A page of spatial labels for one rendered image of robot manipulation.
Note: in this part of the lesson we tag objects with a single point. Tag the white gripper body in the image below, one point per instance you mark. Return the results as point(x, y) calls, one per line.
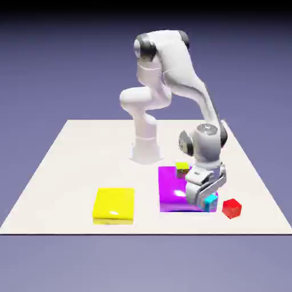
point(194, 190)

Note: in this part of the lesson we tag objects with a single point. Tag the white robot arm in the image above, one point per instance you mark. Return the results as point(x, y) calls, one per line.
point(180, 68)

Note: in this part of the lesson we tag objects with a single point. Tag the small red cube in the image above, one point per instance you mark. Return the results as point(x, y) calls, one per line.
point(231, 208)

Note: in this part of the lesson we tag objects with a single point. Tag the large magenta box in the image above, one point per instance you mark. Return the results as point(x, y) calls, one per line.
point(170, 189)

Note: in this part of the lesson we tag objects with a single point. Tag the small yellow cube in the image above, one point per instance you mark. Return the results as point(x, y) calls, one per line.
point(182, 169)

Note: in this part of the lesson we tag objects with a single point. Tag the large yellow box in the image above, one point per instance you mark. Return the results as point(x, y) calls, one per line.
point(113, 205)

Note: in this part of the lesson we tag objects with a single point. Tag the small cyan cube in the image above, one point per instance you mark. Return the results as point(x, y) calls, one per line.
point(210, 202)

